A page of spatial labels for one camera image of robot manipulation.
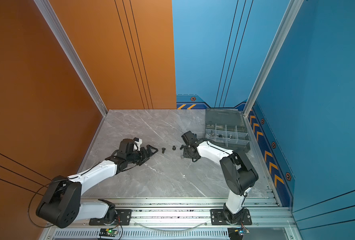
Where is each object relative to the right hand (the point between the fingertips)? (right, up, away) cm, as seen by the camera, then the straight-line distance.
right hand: (187, 154), depth 93 cm
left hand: (-19, +3, -7) cm, 20 cm away
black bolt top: (-8, +3, +4) cm, 10 cm away
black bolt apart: (-16, +2, +3) cm, 16 cm away
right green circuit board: (+23, -33, -24) cm, 46 cm away
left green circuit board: (-39, -33, -23) cm, 56 cm away
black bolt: (-3, +4, +6) cm, 8 cm away
